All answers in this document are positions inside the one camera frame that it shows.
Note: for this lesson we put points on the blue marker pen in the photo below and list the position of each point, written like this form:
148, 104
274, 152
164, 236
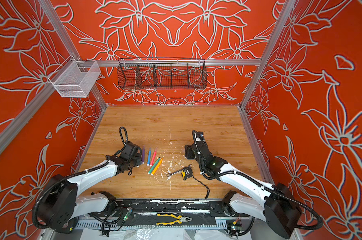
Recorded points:
149, 157

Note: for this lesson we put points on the black wire basket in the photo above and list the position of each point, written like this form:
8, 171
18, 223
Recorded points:
162, 74

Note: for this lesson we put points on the yellow black tape measure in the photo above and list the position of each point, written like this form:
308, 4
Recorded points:
187, 173

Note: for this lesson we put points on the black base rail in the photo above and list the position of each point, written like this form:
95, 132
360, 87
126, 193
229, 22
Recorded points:
210, 207

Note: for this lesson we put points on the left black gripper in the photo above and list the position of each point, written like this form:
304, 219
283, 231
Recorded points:
140, 159

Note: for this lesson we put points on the pink marker pen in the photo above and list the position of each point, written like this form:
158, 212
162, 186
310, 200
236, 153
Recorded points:
153, 157

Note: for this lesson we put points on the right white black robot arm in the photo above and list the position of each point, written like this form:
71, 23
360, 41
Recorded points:
273, 204

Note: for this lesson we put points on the purple marker pen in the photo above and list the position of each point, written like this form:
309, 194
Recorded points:
143, 155

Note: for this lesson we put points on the yellow handled pliers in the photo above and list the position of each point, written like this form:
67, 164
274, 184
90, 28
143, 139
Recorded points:
176, 219

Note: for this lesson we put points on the white wire basket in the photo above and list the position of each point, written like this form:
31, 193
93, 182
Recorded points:
75, 79

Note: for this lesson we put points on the silver wrench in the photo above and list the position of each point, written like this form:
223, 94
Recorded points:
178, 171

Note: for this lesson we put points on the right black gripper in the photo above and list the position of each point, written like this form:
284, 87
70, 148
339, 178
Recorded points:
189, 150

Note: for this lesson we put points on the orange marker pen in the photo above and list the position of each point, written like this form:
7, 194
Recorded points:
156, 167

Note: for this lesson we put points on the green marker pen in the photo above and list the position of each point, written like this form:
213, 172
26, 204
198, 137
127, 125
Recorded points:
154, 166

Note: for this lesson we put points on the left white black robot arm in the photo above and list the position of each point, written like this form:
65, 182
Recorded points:
61, 201

